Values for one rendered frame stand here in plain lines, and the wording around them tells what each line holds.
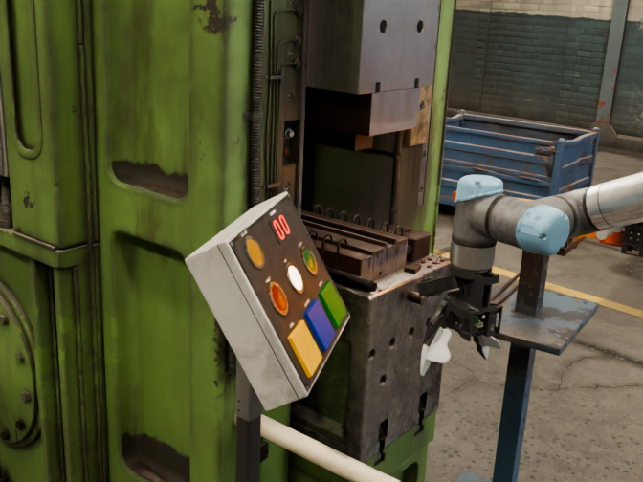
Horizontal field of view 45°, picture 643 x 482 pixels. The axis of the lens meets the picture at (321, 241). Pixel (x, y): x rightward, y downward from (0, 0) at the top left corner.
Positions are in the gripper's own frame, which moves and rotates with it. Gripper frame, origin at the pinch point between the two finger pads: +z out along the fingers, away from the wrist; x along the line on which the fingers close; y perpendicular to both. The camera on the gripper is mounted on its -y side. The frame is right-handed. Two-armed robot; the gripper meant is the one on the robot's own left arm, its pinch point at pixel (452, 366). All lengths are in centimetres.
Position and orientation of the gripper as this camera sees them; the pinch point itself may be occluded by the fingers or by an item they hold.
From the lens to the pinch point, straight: 143.1
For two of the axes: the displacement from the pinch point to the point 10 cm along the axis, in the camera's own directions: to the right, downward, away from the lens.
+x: 8.5, -1.2, 5.2
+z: -0.4, 9.5, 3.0
